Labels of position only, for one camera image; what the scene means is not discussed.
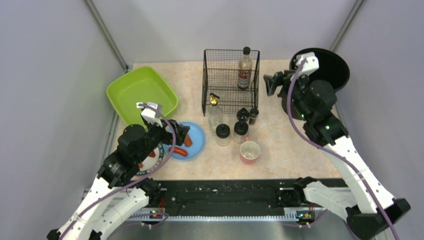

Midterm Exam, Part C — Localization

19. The pink mug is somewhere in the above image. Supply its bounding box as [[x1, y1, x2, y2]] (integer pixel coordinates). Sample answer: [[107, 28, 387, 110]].
[[239, 137, 261, 165]]

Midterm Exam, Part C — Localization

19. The brown sauce bottle black cap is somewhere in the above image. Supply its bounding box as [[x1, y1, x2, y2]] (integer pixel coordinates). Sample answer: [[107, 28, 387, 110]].
[[237, 46, 253, 90]]

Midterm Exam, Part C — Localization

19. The orange sausage piece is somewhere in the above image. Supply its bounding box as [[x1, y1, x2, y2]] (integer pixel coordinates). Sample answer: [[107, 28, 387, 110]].
[[184, 134, 193, 148]]

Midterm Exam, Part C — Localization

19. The black wire basket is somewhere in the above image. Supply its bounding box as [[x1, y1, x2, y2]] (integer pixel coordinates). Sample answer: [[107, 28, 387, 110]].
[[201, 49, 261, 116]]

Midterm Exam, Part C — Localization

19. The clear jar black lid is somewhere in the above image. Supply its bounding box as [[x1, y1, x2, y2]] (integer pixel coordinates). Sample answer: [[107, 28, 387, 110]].
[[215, 123, 231, 147], [233, 121, 249, 144]]

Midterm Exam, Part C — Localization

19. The clear bottle gold pump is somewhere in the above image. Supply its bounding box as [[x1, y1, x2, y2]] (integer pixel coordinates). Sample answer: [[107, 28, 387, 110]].
[[207, 92, 224, 136]]

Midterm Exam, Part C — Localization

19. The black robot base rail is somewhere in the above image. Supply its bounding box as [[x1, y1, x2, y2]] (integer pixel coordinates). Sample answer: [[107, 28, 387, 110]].
[[127, 176, 327, 220]]

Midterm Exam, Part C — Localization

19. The green plastic tub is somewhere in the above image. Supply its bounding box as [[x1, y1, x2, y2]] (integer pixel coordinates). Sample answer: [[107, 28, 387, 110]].
[[106, 66, 179, 125]]

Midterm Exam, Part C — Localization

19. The black trash bin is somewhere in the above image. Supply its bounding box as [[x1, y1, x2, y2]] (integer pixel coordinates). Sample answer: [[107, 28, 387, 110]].
[[278, 47, 350, 123]]

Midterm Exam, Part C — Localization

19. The black pepper grinder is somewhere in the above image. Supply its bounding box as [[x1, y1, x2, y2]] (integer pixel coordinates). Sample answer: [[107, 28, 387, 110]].
[[236, 107, 250, 122]]

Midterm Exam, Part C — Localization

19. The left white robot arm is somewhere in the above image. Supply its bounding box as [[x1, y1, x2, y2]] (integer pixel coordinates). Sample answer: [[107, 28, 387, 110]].
[[46, 115, 190, 240]]

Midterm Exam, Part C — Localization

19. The red sausage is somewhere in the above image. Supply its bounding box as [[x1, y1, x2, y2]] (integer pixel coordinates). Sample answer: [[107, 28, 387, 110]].
[[168, 147, 189, 157]]

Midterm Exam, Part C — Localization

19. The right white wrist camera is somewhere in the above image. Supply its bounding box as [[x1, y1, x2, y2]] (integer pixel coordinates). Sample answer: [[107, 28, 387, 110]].
[[294, 51, 320, 77]]

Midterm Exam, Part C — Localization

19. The small dark spice bottle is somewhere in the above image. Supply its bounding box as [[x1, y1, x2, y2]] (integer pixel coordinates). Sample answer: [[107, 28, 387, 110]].
[[248, 107, 259, 126]]

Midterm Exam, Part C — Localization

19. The blue plate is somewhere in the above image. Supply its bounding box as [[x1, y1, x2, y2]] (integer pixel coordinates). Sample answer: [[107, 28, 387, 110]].
[[171, 121, 206, 161]]

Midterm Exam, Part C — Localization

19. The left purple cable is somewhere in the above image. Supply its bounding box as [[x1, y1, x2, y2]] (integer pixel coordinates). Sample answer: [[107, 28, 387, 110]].
[[56, 103, 178, 240]]

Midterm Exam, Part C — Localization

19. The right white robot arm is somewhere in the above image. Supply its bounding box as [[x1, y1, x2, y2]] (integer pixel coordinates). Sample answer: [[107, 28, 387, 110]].
[[263, 70, 411, 240]]

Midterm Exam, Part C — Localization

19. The white green rimmed plate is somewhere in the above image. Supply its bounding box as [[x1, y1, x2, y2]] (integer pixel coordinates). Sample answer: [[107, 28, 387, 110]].
[[136, 145, 164, 177]]

